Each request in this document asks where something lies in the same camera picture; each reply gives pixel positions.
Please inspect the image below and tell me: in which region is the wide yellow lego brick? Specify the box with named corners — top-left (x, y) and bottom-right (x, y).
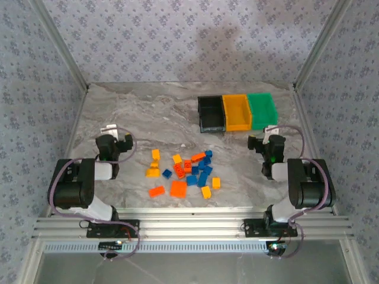
top-left (144, 167), bottom-right (162, 179)

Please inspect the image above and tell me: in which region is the green plastic bin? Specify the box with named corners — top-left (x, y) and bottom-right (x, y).
top-left (247, 92), bottom-right (280, 131)

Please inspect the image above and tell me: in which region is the yellow plastic bin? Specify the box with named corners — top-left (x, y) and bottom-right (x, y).
top-left (221, 93), bottom-right (253, 132)

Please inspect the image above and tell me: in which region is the large orange lego plate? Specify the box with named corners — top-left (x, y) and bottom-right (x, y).
top-left (169, 180), bottom-right (188, 199)

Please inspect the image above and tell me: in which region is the black plastic bin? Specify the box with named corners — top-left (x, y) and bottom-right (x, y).
top-left (197, 95), bottom-right (227, 133)

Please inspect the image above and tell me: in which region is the white left camera bracket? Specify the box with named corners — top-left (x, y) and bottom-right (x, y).
top-left (100, 124), bottom-right (120, 138)

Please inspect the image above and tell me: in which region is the white camera bracket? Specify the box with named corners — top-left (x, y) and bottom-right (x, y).
top-left (264, 125), bottom-right (281, 144)
top-left (100, 124), bottom-right (120, 138)

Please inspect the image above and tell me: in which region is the white right camera bracket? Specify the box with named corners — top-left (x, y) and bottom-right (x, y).
top-left (264, 125), bottom-right (281, 144)

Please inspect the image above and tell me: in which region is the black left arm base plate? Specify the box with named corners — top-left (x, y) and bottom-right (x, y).
top-left (86, 219), bottom-right (141, 238)

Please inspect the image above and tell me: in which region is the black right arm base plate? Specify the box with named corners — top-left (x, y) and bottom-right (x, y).
top-left (243, 218), bottom-right (298, 238)

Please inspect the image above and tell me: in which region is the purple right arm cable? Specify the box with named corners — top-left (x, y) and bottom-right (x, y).
top-left (266, 124), bottom-right (338, 261)

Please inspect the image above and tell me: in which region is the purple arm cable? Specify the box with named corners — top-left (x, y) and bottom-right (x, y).
top-left (266, 124), bottom-right (338, 261)
top-left (47, 127), bottom-right (142, 263)

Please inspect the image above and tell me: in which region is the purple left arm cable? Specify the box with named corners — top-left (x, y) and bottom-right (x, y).
top-left (47, 127), bottom-right (142, 263)

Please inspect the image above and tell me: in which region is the aluminium table edge rail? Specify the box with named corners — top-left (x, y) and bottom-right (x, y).
top-left (114, 206), bottom-right (334, 215)

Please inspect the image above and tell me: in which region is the wide aluminium base rail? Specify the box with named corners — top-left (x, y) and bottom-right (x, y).
top-left (31, 215), bottom-right (355, 241)

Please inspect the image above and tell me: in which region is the grey slotted cable duct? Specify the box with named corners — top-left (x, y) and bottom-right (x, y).
top-left (41, 240), bottom-right (272, 254)

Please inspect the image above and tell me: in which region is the aluminium corner post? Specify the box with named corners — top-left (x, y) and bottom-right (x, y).
top-left (293, 0), bottom-right (355, 91)
top-left (29, 0), bottom-right (90, 91)

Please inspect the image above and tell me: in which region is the aluminium lower frame post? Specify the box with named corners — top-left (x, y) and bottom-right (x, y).
top-left (339, 238), bottom-right (365, 284)
top-left (16, 239), bottom-right (46, 284)

